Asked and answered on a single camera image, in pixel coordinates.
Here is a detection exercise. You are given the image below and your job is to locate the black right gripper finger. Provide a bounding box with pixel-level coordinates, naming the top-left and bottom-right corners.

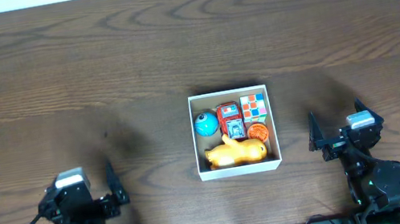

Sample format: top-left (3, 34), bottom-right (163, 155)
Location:
top-left (308, 112), bottom-right (324, 150)
top-left (354, 98), bottom-right (373, 114)

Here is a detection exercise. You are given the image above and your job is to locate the orange round cap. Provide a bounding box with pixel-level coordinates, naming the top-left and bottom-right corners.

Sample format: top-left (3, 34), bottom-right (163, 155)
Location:
top-left (247, 123), bottom-right (270, 143)

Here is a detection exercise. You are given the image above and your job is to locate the colourful puzzle cube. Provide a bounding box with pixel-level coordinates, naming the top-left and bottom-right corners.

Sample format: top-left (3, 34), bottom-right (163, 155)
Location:
top-left (239, 92), bottom-right (268, 124)

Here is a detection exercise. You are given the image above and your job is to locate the red toy truck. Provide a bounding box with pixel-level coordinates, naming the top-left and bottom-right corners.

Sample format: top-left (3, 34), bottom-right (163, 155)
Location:
top-left (216, 101), bottom-right (246, 140)

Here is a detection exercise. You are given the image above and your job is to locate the blue toy ball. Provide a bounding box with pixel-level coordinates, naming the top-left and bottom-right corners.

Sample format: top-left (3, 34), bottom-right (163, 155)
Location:
top-left (194, 112), bottom-right (219, 137)

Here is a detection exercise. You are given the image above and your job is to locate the white cardboard box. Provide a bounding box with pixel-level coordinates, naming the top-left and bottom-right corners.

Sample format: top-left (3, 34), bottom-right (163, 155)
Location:
top-left (188, 84), bottom-right (282, 181)

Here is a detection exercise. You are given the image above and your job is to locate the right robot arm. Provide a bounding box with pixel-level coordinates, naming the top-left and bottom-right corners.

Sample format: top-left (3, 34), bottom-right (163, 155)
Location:
top-left (308, 100), bottom-right (400, 222)

